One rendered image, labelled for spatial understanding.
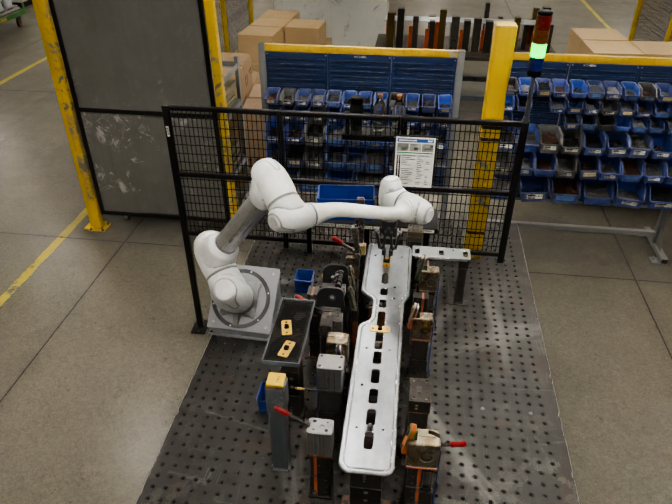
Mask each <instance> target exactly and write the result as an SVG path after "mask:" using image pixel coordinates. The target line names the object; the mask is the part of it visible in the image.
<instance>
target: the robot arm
mask: <svg viewBox="0 0 672 504"><path fill-rule="evenodd" d="M251 178H252V181H251V186H250V190H249V196H248V198H247V199H246V200H245V202H244V203H243V204H242V205H241V207H240V208H239V209H238V211H237V212H236V213H235V214H234V216H233V217H232V218H231V220H230V221H229V222H228V223H227V225H226V226H225V227H224V228H223V230H222V231H221V232H217V231H214V230H208V231H204V232H202V233H201V234H199V235H198V236H197V237H196V239H195V241H194V254H195V257H196V260H197V262H198V265H199V267H200V269H201V271H202V273H203V275H204V277H205V278H206V280H207V282H208V285H209V288H210V294H211V298H212V300H213V301H214V303H215V304H216V305H217V306H218V307H220V308H221V309H220V314H221V315H233V325H238V324H239V321H240V318H241V316H244V317H249V318H251V319H255V318H256V317H257V314H256V309H257V303H258V296H259V291H260V288H261V286H262V284H261V283H260V282H247V281H245V279H244V278H243V276H242V274H241V273H240V271H239V269H238V267H237V265H236V260H237V255H238V253H239V245H240V244H241V242H242V241H243V240H244V239H245V238H246V236H247V235H248V234H249V233H250V232H251V231H252V229H253V228H254V227H255V226H256V225H257V224H258V222H259V221H260V220H261V219H262V218H263V216H264V215H265V214H266V213H267V212H268V211H269V213H268V224H269V226H270V228H271V229H272V230H273V231H275V232H280V233H295V232H300V231H304V230H307V229H309V228H312V227H314V226H316V225H318V224H320V223H322V222H324V221H326V220H328V219H331V218H336V217H351V218H366V219H381V226H380V228H379V229H375V232H374V233H375V235H376V238H377V244H378V249H381V250H382V254H381V255H384V259H383V263H385V255H386V247H385V241H386V237H387V236H389V237H390V248H389V259H388V263H390V256H393V250H397V246H398V243H399V239H400V237H401V235H402V231H399V230H398V228H397V220H398V219H399V220H400V221H401V222H404V223H417V224H427V223H429V222H430V221H431V220H432V218H433V215H434V210H433V207H432V205H431V204H430V203H429V202H428V201H427V200H425V199H423V198H422V197H420V196H418V195H415V194H413V193H409V192H407V191H406V190H405V189H404V188H403V187H402V182H401V180H400V178H399V177H398V176H394V175H388V176H386V177H384V178H383V179H382V181H381V184H380V188H379V204H380V206H372V205H363V204H354V203H343V202H329V203H304V202H303V201H302V200H301V198H300V197H299V195H298V194H297V192H296V189H295V186H294V184H293V182H292V180H291V178H290V177H289V175H288V173H287V172H286V170H285V169H284V168H283V166H282V165H281V164H280V163H278V162H277V161H276V160H273V159H272V158H264V159H261V160H259V161H257V162H256V163H255V164H254V165H253V167H252V170H251ZM380 232H381V233H382V234H383V235H384V237H383V244H382V245H381V242H380V236H379V233H380ZM396 232H397V238H396V242H395V246H393V235H394V234H395V233H396Z"/></svg>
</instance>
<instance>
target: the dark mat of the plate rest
mask: <svg viewBox="0 0 672 504"><path fill-rule="evenodd" d="M313 303H314V302H310V301H297V300H285V299H283V300H282V303H281V306H280V309H279V313H278V316H277V319H276V322H275V325H274V328H273V331H272V334H271V337H270V340H269V343H268V346H267V350H266V353H265V356H264V359H263V360H271V361H282V362H292V363H298V362H299V358H300V354H301V351H302V347H303V343H304V339H305V335H306V331H307V327H308V323H309V319H310V315H311V311H312V307H313ZM282 320H291V325H292V334H291V335H282V324H281V321H282ZM287 340H288V341H292V342H295V345H294V347H293V348H292V350H291V352H290V353H289V355H288V357H282V356H278V353H279V351H280V349H281V348H282V346H283V345H284V343H285V342H286V341H287Z"/></svg>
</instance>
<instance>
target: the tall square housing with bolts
mask: <svg viewBox="0 0 672 504"><path fill-rule="evenodd" d="M344 362H345V357H344V356H341V355H329V354H319V357H318V362H317V366H316V368H317V370H316V390H318V389H322V390H327V392H325V391H316V397H317V418H320V419H330V420H333V421H334V445H335V446H337V444H338V445H340V444H341V438H342V431H343V400H342V390H343V385H344ZM319 397H320V408H319Z"/></svg>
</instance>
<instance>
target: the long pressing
mask: <svg viewBox="0 0 672 504"><path fill-rule="evenodd" d="M381 254H382V250H381V249H378V244H374V243H371V244H369V245H368V248H367V255H366V261H365V268H364V274H363V281H362V287H361V292H362V293H363V294H364V295H365V296H367V297H368V298H369V299H371V300H372V302H373V306H372V314H371V318H370V319H369V320H367V321H365V322H363V323H362V324H360V325H359V326H358V330H357V337H356V344H355V350H354V357H353V364H352V371H351V377H350V384H349V391H348V397H347V404H346V411H345V418H344V424H343V431H342V438H341V444H340V451H339V458H338V465H339V467H340V469H341V470H342V471H344V472H347V473H354V474H363V475H372V476H381V477H385V476H389V475H391V474H392V473H393V471H394V469H395V455H396V437H397V419H398V401H399V383H400V366H401V348H402V330H403V312H404V303H405V302H406V301H407V299H408V298H409V297H410V288H411V265H412V249H411V248H410V247H408V246H403V245H398V246H397V250H393V256H390V257H391V264H390V267H382V264H383V257H384V255H381ZM375 255H376V256H375ZM401 257H402V258H401ZM383 273H387V274H388V276H389V280H388V283H387V284H384V283H382V282H381V281H382V275H383ZM394 287H396V288H394ZM381 289H387V295H381V294H380V293H381ZM393 298H395V299H393ZM380 300H385V301H386V307H385V308H382V307H379V302H380ZM379 312H384V313H385V321H384V326H387V327H390V333H383V342H382V349H375V339H376V333H382V332H372V331H370V326H371V325H377V321H378V313H379ZM366 347H367V348H366ZM389 349H390V351H389ZM374 352H381V363H380V364H374V363H373V357H374ZM372 370H379V371H380V374H379V382H378V383H372V382H371V375H372ZM361 384H363V385H361ZM371 389H376V390H378V395H377V403H369V394H370V390H371ZM368 410H375V411H376V416H375V424H374V425H373V431H367V424H366V421H367V412H368ZM356 427H357V428H356ZM382 429H384V431H383V430H382ZM366 432H369V433H373V434H374V437H373V447H372V449H365V448H364V439H365V433H366Z"/></svg>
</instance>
